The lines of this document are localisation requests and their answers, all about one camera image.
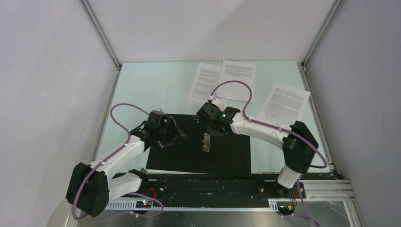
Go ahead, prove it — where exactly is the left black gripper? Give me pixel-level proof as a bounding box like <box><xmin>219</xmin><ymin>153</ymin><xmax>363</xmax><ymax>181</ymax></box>
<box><xmin>156</xmin><ymin>116</ymin><xmax>185</xmax><ymax>148</ymax></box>

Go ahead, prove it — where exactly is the metal folder clip mechanism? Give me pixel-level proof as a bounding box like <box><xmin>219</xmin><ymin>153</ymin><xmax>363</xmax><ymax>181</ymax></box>
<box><xmin>202</xmin><ymin>133</ymin><xmax>210</xmax><ymax>153</ymax></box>

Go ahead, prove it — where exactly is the red black clip folder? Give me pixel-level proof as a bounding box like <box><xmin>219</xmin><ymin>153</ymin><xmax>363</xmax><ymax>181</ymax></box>
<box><xmin>146</xmin><ymin>114</ymin><xmax>252</xmax><ymax>176</ymax></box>

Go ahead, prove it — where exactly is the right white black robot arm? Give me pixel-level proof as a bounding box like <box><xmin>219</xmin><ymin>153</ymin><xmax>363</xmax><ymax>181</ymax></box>
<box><xmin>196</xmin><ymin>100</ymin><xmax>319</xmax><ymax>198</ymax></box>

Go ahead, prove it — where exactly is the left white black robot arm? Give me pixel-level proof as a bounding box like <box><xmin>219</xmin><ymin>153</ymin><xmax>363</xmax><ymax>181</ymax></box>
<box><xmin>66</xmin><ymin>111</ymin><xmax>185</xmax><ymax>220</ymax></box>

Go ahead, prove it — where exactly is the left printed paper sheet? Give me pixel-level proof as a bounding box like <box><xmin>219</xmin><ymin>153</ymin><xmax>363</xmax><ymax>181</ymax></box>
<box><xmin>187</xmin><ymin>62</ymin><xmax>221</xmax><ymax>105</ymax></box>

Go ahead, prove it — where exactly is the printed paper sheet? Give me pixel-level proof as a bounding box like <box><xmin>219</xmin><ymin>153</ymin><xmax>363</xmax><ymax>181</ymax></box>
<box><xmin>187</xmin><ymin>62</ymin><xmax>221</xmax><ymax>105</ymax></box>
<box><xmin>216</xmin><ymin>60</ymin><xmax>257</xmax><ymax>101</ymax></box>
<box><xmin>258</xmin><ymin>81</ymin><xmax>311</xmax><ymax>124</ymax></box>

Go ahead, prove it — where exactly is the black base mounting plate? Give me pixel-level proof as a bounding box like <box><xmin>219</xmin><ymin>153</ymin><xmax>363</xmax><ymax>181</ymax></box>
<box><xmin>138</xmin><ymin>174</ymin><xmax>306</xmax><ymax>208</ymax></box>

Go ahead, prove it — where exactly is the middle printed paper sheet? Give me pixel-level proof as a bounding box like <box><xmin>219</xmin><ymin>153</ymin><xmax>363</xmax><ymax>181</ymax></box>
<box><xmin>216</xmin><ymin>60</ymin><xmax>257</xmax><ymax>101</ymax></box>

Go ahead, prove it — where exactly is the right printed paper sheet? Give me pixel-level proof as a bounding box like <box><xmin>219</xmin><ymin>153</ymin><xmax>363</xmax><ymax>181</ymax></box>
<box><xmin>258</xmin><ymin>81</ymin><xmax>311</xmax><ymax>124</ymax></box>

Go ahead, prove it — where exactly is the left controller board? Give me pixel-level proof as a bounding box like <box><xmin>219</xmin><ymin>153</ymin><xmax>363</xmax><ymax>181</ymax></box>
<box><xmin>135</xmin><ymin>200</ymin><xmax>153</xmax><ymax>209</ymax></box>

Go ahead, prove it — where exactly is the controller board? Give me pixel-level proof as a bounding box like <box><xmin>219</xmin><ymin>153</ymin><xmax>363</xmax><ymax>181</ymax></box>
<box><xmin>277</xmin><ymin>205</ymin><xmax>296</xmax><ymax>216</ymax></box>
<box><xmin>135</xmin><ymin>200</ymin><xmax>153</xmax><ymax>209</ymax></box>

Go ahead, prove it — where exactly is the right controller board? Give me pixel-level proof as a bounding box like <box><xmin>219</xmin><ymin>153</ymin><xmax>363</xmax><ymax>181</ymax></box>
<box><xmin>277</xmin><ymin>205</ymin><xmax>296</xmax><ymax>216</ymax></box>

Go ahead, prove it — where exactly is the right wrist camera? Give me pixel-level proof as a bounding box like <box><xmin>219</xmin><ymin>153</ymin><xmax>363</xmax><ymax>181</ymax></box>
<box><xmin>208</xmin><ymin>96</ymin><xmax>227</xmax><ymax>111</ymax></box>

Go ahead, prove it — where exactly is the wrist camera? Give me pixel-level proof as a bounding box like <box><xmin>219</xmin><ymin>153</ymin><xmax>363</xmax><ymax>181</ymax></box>
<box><xmin>208</xmin><ymin>96</ymin><xmax>227</xmax><ymax>111</ymax></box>
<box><xmin>157</xmin><ymin>108</ymin><xmax>165</xmax><ymax>114</ymax></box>

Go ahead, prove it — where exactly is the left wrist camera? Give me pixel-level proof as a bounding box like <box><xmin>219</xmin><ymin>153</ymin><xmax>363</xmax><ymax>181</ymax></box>
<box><xmin>157</xmin><ymin>108</ymin><xmax>165</xmax><ymax>114</ymax></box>

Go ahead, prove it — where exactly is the slotted cable duct rail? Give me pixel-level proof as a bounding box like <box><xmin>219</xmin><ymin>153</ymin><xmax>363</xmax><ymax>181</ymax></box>
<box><xmin>105</xmin><ymin>200</ymin><xmax>278</xmax><ymax>212</ymax></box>

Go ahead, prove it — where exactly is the aluminium frame profile left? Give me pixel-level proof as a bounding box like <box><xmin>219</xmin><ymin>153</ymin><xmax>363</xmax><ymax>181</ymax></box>
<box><xmin>79</xmin><ymin>0</ymin><xmax>122</xmax><ymax>71</ymax></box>

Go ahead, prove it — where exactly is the aluminium frame profile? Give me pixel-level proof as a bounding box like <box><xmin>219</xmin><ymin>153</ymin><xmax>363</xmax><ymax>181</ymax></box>
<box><xmin>301</xmin><ymin>0</ymin><xmax>345</xmax><ymax>68</ymax></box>
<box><xmin>79</xmin><ymin>0</ymin><xmax>122</xmax><ymax>71</ymax></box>

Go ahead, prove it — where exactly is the aluminium frame profile right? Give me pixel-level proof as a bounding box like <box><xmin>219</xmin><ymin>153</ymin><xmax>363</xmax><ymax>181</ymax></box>
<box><xmin>301</xmin><ymin>0</ymin><xmax>345</xmax><ymax>68</ymax></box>

